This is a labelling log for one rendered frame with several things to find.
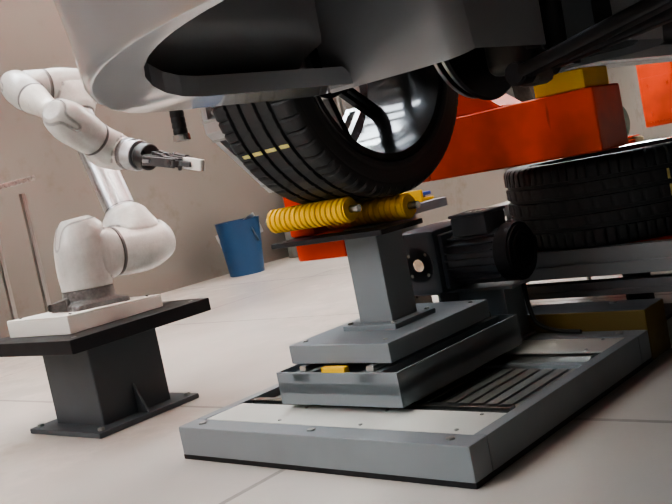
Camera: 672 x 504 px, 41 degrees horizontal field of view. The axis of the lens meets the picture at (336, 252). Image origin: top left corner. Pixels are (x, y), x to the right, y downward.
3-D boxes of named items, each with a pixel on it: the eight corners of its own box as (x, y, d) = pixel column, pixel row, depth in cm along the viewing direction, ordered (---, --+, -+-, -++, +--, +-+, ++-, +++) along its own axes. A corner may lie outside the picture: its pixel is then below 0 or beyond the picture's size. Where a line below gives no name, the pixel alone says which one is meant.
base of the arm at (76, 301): (37, 316, 271) (34, 298, 271) (104, 301, 286) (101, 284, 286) (63, 314, 258) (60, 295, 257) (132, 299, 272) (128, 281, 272)
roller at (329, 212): (353, 222, 195) (348, 196, 195) (261, 236, 215) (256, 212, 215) (370, 218, 200) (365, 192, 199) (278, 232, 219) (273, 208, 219)
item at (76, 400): (0, 440, 274) (-23, 344, 271) (132, 389, 311) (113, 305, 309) (94, 448, 241) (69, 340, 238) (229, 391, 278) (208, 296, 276)
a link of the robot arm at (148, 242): (111, 286, 283) (169, 274, 298) (131, 261, 272) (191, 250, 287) (24, 87, 302) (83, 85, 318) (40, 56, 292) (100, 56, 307)
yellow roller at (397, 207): (413, 219, 200) (408, 193, 199) (317, 232, 220) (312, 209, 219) (428, 214, 204) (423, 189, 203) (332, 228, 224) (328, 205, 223)
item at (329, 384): (404, 413, 186) (395, 367, 185) (283, 408, 210) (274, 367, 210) (523, 347, 223) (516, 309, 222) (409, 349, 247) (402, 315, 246)
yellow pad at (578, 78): (585, 87, 219) (582, 67, 219) (535, 99, 229) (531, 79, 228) (610, 84, 230) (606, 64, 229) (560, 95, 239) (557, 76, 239)
